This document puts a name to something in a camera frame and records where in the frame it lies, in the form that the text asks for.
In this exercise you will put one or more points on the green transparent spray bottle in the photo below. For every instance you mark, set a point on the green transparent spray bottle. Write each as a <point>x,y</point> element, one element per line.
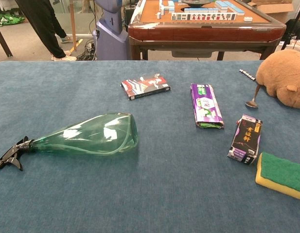
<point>91,136</point>

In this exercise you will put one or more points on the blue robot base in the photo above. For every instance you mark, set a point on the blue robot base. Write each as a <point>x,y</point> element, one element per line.
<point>111,43</point>

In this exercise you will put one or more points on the red black white card box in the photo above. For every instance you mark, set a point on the red black white card box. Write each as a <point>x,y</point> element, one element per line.
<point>145,86</point>

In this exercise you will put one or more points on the purple toothpaste box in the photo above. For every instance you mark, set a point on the purple toothpaste box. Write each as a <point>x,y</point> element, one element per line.
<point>205,104</point>

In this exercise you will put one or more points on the blue table cloth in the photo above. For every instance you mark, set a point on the blue table cloth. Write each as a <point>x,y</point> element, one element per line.
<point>149,194</point>

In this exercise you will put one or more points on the black purple carton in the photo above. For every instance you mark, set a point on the black purple carton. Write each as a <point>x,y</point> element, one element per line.
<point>244,140</point>

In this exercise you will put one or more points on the brown mahjong table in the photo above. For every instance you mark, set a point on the brown mahjong table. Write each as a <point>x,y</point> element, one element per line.
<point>200,31</point>

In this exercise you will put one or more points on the metal spoon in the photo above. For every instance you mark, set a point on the metal spoon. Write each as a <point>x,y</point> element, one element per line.
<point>252,104</point>

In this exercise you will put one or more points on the stacked mahjong tiles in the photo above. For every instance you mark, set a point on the stacked mahjong tiles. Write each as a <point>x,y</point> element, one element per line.
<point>164,7</point>

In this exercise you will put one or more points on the face-up mahjong tile row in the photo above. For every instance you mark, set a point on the face-up mahjong tile row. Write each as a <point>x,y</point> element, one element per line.
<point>203,16</point>

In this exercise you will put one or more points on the blue-backed mahjong tile row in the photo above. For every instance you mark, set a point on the blue-backed mahjong tile row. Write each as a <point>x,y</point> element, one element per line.
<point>230,7</point>
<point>200,10</point>

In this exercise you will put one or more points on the single white mahjong tile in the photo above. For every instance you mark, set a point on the single white mahjong tile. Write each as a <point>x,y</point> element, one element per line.
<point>248,19</point>

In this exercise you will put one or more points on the brown plush toy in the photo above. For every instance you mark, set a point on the brown plush toy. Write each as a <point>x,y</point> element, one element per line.
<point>283,72</point>

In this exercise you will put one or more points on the person in black trousers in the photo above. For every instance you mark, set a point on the person in black trousers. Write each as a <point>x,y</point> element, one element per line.
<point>42,24</point>

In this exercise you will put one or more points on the green yellow sponge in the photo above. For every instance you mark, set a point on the green yellow sponge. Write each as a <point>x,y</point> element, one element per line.
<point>283,172</point>

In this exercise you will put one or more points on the cardboard box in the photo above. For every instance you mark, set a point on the cardboard box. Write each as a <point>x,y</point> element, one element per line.
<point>273,9</point>

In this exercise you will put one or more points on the dark table leg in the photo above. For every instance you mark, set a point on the dark table leg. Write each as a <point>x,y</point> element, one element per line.
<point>2,41</point>

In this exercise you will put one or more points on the green bag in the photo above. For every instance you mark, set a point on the green bag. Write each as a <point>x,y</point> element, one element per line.
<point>8,19</point>

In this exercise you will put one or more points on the black bag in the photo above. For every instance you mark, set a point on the black bag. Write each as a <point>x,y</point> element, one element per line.
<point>299,30</point>

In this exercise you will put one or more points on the black tripod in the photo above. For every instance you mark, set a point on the black tripod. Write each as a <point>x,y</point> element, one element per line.
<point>294,21</point>

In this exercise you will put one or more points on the wooden post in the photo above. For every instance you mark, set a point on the wooden post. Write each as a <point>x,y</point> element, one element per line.
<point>72,24</point>

